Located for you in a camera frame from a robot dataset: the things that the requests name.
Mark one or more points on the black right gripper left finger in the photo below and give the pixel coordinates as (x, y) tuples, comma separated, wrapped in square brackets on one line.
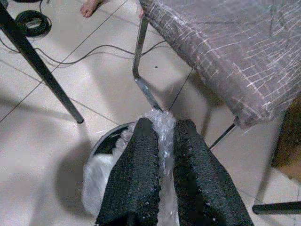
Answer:
[(136, 176)]

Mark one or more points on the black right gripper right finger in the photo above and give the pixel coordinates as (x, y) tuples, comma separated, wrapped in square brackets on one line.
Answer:
[(200, 183)]

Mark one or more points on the clear bubble wrap piece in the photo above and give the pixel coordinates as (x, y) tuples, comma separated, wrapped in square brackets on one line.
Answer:
[(165, 131)]

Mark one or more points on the white plastic bin trash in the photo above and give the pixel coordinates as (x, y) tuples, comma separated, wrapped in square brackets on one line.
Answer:
[(98, 179)]

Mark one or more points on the round black rubbish bin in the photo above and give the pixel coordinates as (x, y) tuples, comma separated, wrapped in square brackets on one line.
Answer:
[(105, 143)]

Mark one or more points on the black table leg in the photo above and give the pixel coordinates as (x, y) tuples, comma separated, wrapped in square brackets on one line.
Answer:
[(277, 207), (35, 56)]

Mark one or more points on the large printed cardboard box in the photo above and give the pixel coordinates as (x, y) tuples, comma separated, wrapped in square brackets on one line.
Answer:
[(290, 141)]

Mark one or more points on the grey checked fabric chair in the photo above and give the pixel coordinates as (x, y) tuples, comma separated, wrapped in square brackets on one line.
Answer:
[(235, 58)]

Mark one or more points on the person's bare foot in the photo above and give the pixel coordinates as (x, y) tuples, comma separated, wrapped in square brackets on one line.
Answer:
[(141, 13), (90, 8)]

